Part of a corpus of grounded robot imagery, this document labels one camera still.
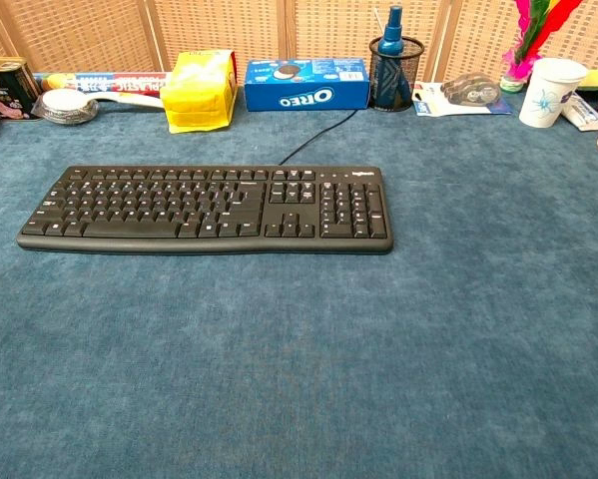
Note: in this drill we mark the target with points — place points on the blue table cloth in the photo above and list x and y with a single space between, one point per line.
298 324

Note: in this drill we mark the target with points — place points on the blue Oreo cookie box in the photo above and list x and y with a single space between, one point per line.
306 85

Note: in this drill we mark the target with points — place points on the yellow tissue pack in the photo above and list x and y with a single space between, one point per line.
201 92

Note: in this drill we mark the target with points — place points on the black mesh pen holder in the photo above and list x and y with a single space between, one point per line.
396 80

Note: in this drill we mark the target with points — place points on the correction tape blister pack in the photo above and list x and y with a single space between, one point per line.
465 95

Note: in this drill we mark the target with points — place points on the wooden lattice folding screen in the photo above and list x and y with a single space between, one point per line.
218 30

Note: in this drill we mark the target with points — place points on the blue spray bottle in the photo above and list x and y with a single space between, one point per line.
393 35

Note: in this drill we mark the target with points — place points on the plastic wrap box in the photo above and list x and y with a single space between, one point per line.
99 81

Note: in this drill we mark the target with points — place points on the white paper cup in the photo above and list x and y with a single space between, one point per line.
548 95

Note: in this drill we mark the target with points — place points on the colourful feather shuttlecock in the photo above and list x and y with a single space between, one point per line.
528 45

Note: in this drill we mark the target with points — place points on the white toothpaste tube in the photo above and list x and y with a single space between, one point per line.
583 112

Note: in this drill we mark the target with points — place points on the luncheon meat tin can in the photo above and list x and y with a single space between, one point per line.
6 90

